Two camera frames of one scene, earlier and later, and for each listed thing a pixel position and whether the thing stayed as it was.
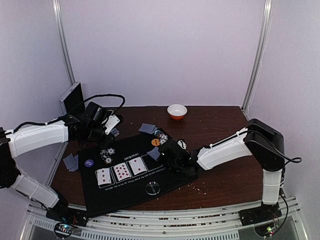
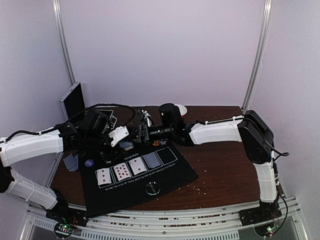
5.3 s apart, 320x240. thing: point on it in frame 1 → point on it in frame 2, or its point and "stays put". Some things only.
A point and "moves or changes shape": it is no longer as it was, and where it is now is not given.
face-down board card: x=155 y=153 → x=151 y=160
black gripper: x=171 y=151 → x=170 y=115
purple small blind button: x=89 y=163 stays put
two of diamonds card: x=137 y=166 stays put
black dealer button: x=152 y=188 stays put
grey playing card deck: x=115 y=132 moves or changes shape
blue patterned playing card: x=69 y=161 stays put
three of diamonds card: x=103 y=176 stays put
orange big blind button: x=155 y=142 stays put
